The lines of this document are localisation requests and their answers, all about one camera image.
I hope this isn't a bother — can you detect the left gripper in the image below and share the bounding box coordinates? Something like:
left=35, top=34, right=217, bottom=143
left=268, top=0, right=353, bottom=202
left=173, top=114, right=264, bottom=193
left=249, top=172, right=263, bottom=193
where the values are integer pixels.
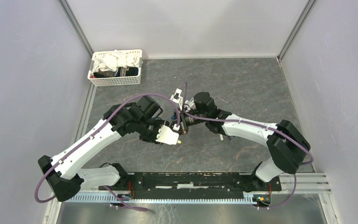
left=136, top=117, right=170, bottom=146

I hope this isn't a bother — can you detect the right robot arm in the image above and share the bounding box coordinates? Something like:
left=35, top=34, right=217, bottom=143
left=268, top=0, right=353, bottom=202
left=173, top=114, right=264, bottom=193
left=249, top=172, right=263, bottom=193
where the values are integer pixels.
left=171, top=89, right=313, bottom=190

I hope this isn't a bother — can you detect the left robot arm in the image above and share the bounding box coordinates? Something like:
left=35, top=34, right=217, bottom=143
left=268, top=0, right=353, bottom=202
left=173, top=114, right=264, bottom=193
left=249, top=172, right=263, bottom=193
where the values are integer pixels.
left=34, top=93, right=181, bottom=203

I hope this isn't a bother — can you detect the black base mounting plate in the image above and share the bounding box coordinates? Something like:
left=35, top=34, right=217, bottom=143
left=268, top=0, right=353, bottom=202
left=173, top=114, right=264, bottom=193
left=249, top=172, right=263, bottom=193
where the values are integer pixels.
left=109, top=172, right=282, bottom=199

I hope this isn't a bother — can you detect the white plastic basket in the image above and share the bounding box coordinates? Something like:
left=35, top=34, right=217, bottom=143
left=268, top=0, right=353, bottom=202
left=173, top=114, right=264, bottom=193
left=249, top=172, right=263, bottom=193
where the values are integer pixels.
left=87, top=49, right=143, bottom=86

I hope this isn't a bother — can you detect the white cloth in basket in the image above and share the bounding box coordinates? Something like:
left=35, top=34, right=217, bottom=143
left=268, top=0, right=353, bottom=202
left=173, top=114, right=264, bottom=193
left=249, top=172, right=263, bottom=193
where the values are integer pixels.
left=90, top=49, right=142, bottom=72

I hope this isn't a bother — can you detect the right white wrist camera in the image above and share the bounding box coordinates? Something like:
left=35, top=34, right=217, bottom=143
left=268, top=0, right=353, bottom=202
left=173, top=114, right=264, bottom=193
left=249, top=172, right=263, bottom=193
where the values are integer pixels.
left=170, top=88, right=184, bottom=110

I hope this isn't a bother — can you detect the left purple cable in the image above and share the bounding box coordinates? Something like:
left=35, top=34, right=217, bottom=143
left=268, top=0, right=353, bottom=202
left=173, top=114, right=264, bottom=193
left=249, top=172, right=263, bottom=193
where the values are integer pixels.
left=34, top=93, right=181, bottom=213

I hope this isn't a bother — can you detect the purple cable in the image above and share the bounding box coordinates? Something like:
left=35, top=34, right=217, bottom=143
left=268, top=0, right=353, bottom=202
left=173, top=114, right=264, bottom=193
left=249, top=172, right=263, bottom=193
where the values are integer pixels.
left=180, top=82, right=315, bottom=210
left=34, top=93, right=181, bottom=213

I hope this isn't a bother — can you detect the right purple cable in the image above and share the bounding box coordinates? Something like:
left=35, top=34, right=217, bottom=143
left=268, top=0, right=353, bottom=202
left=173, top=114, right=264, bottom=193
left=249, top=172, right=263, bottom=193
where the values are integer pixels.
left=180, top=82, right=315, bottom=210

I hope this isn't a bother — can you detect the white slotted cable duct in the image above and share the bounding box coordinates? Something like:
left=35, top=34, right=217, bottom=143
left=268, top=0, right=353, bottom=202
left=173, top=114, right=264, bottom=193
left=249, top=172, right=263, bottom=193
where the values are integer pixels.
left=62, top=193, right=260, bottom=205

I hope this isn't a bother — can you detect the aluminium frame rail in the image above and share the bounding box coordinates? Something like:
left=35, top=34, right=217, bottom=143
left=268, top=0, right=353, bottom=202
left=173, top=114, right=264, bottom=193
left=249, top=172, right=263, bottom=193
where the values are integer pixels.
left=58, top=0, right=94, bottom=57

